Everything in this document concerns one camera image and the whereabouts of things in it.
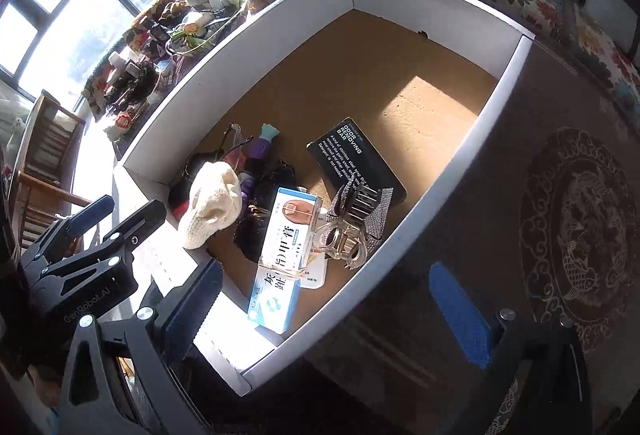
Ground black crocheted fabric item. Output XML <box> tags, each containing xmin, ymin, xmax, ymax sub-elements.
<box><xmin>232</xmin><ymin>160</ymin><xmax>297</xmax><ymax>263</ymax></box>

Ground cluttered windowsill items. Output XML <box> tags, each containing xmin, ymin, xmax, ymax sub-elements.
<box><xmin>82</xmin><ymin>0</ymin><xmax>247</xmax><ymax>152</ymax></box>

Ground cream knitted mesh pouch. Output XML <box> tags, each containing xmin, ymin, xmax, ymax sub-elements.
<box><xmin>178</xmin><ymin>161</ymin><xmax>242</xmax><ymax>250</ymax></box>

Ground blue white medicine box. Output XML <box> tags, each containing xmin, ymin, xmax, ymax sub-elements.
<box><xmin>247</xmin><ymin>188</ymin><xmax>321</xmax><ymax>334</ymax></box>

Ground silver rhinestone hair claw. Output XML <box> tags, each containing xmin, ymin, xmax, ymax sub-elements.
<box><xmin>314</xmin><ymin>176</ymin><xmax>394</xmax><ymax>270</ymax></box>

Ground white cardboard sorting box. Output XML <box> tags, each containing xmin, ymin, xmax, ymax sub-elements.
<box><xmin>114</xmin><ymin>0</ymin><xmax>534</xmax><ymax>396</ymax></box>

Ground wooden chair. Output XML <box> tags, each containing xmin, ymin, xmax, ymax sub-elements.
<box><xmin>9</xmin><ymin>94</ymin><xmax>89</xmax><ymax>255</ymax></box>

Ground black thin-frame glasses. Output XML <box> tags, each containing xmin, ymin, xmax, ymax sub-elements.
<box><xmin>184</xmin><ymin>122</ymin><xmax>256</xmax><ymax>178</ymax></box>

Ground purple butterfly toy wand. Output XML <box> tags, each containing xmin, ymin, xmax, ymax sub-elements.
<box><xmin>240</xmin><ymin>123</ymin><xmax>280</xmax><ymax>216</ymax></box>

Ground black rectangular product box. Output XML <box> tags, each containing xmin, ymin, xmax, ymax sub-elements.
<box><xmin>306</xmin><ymin>117</ymin><xmax>407</xmax><ymax>205</ymax></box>

